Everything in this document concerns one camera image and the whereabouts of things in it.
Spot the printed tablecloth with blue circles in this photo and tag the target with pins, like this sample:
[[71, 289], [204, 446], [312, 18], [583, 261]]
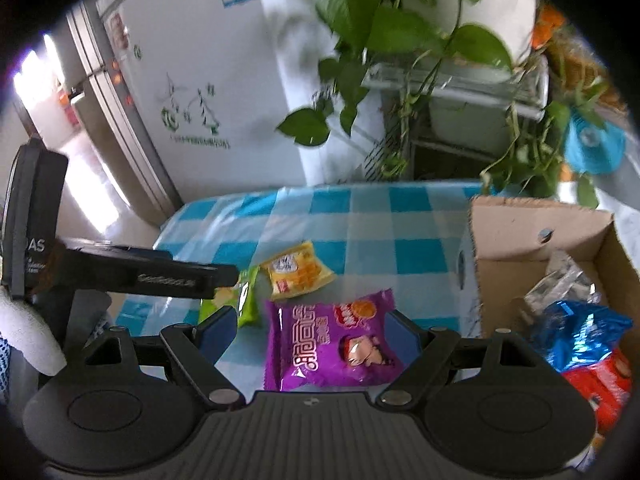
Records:
[[595, 150]]

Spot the shiny blue snack packet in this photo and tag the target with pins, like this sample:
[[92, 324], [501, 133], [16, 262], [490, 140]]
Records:
[[580, 330]]

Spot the large red snack packet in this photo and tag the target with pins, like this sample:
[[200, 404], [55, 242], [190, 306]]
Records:
[[600, 390]]

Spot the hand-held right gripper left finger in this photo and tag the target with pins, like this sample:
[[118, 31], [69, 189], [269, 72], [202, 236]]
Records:
[[220, 330]]

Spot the clear plastic packet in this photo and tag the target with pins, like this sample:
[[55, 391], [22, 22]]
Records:
[[555, 285]]

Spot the white refrigerator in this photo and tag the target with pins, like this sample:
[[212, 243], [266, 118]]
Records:
[[210, 60]]

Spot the large pothos plant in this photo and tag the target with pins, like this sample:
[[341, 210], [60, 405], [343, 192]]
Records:
[[350, 5]]

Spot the cardboard box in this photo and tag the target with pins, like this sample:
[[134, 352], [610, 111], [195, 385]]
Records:
[[505, 240]]

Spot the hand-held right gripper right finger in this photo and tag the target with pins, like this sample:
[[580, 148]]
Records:
[[402, 332]]

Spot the orange bottle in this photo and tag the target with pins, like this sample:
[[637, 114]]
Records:
[[547, 27]]

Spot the small yellow biscuit packet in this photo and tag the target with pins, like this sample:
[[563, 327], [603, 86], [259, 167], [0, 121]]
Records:
[[297, 272]]

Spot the white metal plant rack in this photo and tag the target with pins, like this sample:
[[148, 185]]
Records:
[[450, 92]]

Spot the green snack packet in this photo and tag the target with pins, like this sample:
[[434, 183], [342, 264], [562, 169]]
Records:
[[247, 305]]

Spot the large white plant pot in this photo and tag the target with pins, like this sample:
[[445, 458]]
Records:
[[510, 15]]

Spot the person's left forearm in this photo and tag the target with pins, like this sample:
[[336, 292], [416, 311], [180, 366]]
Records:
[[27, 332]]

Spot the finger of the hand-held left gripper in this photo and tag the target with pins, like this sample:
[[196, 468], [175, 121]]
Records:
[[190, 277]]

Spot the blue checkered tablecloth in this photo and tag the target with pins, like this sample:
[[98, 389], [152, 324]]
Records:
[[375, 230]]

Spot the purple snack packet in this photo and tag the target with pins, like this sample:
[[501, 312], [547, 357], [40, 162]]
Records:
[[310, 340]]

